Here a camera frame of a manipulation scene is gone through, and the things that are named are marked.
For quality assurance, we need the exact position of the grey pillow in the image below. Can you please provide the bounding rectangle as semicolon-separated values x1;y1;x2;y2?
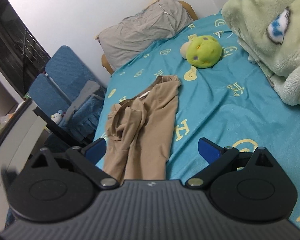
94;0;194;72

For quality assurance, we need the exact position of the small white plush toy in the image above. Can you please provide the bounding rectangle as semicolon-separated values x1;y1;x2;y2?
51;110;65;124

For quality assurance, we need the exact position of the teal printed bed sheet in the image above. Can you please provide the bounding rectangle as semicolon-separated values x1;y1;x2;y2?
94;9;300;233

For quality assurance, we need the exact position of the light green fleece blanket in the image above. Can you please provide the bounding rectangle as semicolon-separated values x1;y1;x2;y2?
221;0;300;115

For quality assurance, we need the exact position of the green plush toy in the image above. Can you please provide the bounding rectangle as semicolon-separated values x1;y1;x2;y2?
180;35;223;68

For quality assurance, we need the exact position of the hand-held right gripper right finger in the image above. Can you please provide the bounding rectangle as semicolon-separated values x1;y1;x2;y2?
185;137;278;189

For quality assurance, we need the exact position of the blue covered chair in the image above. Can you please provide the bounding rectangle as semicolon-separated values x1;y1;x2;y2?
45;45;108;143
29;74;74;128

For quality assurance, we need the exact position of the dark window with grille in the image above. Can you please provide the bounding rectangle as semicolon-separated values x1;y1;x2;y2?
0;0;52;98

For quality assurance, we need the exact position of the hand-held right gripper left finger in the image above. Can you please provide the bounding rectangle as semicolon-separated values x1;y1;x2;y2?
26;138;119;189

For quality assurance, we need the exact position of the white table with dark top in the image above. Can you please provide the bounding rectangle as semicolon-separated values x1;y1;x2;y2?
0;97;85;230

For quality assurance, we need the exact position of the tan shirt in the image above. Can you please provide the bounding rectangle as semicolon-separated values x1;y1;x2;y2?
104;74;182;180

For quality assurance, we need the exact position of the white string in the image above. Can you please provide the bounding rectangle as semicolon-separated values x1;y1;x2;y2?
216;30;233;39

